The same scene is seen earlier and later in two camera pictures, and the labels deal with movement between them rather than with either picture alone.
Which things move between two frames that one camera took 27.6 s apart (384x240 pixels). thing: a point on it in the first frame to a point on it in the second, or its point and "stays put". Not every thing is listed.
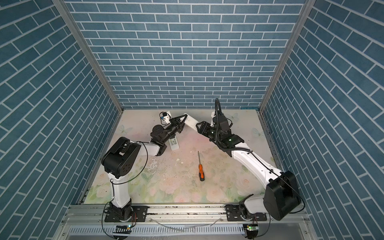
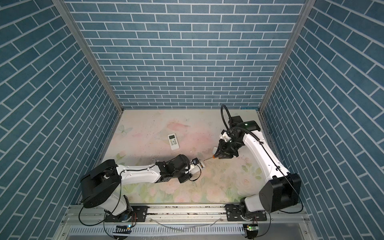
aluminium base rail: x=284 y=222 stays put
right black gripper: x=204 y=128 to x=223 y=150
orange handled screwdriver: x=201 y=173 to x=213 y=157
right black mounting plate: x=232 y=212 stays put
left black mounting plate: x=139 y=214 stays put
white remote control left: x=174 y=144 stays put
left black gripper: x=180 y=127 to x=186 y=178
